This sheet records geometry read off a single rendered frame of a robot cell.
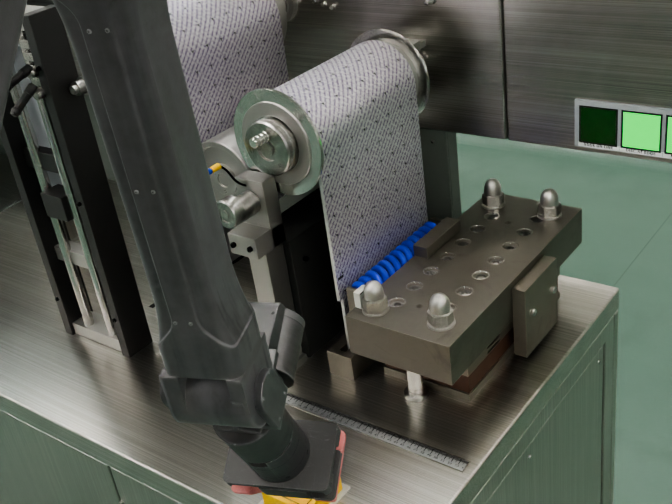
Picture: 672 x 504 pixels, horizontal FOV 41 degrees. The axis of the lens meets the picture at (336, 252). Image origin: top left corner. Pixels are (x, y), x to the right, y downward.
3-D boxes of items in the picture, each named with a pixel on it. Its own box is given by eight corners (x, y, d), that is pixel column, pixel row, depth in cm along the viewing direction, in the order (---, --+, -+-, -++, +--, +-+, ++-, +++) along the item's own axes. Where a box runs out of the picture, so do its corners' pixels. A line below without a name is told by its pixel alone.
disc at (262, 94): (244, 186, 124) (224, 83, 117) (246, 184, 124) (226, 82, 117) (329, 204, 115) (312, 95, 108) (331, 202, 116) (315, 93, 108)
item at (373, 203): (337, 300, 124) (318, 180, 115) (425, 226, 140) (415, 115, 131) (340, 301, 124) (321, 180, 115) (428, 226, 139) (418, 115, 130)
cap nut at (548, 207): (533, 218, 135) (532, 191, 133) (543, 208, 138) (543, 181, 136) (555, 222, 133) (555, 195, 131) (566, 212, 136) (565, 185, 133)
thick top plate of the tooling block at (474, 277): (350, 352, 122) (344, 315, 119) (490, 223, 148) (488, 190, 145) (452, 385, 112) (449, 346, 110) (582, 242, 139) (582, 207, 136)
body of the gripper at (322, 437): (242, 421, 87) (215, 393, 81) (343, 429, 84) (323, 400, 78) (228, 487, 84) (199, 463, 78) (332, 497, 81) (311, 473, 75)
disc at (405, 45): (351, 119, 141) (339, 26, 134) (353, 118, 141) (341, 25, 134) (432, 130, 132) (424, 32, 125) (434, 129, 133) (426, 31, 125)
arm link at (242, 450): (200, 438, 72) (266, 443, 71) (218, 360, 76) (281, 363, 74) (228, 464, 78) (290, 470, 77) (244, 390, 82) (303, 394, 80)
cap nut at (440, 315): (421, 327, 114) (418, 297, 112) (436, 312, 116) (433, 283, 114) (446, 334, 112) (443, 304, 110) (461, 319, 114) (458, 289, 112)
